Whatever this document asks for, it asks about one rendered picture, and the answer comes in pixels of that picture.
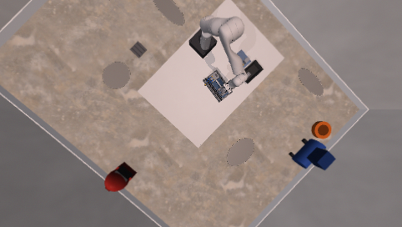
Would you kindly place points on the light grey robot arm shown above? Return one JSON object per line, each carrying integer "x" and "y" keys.
{"x": 228, "y": 31}

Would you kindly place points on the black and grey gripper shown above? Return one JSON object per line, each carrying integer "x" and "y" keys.
{"x": 228, "y": 87}

